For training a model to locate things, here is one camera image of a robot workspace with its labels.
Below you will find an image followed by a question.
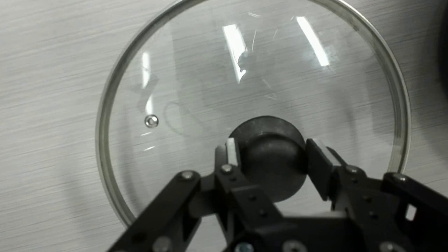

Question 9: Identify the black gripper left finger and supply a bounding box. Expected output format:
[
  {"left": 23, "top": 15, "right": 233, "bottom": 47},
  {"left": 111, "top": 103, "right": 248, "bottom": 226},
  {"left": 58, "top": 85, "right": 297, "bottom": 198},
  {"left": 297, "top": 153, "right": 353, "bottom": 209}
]
[{"left": 110, "top": 138, "right": 286, "bottom": 252}]

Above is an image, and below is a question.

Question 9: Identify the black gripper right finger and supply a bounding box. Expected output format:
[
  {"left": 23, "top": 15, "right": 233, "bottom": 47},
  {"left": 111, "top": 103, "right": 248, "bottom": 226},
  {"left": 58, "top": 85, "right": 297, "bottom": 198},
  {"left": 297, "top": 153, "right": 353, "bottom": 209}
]
[{"left": 306, "top": 138, "right": 448, "bottom": 252}]

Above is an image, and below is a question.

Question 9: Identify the glass pot lid black knob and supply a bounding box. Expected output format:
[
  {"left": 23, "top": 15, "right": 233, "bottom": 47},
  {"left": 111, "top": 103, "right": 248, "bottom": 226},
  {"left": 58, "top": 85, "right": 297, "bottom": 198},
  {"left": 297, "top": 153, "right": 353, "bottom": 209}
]
[{"left": 96, "top": 0, "right": 412, "bottom": 230}]

